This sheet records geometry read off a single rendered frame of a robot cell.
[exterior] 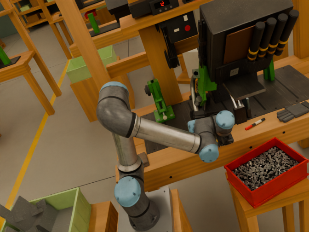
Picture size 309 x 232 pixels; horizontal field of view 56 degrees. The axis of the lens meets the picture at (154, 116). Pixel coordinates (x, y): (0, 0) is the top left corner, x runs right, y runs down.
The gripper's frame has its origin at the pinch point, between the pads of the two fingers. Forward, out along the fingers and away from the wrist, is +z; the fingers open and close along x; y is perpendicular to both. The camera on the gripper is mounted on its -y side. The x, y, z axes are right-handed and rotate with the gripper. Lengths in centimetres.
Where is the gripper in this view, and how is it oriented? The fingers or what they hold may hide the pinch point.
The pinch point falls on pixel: (220, 136)
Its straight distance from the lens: 155.8
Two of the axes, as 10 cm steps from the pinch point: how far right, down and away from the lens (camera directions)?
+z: 1.6, 3.4, 9.3
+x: 9.4, -3.3, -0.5
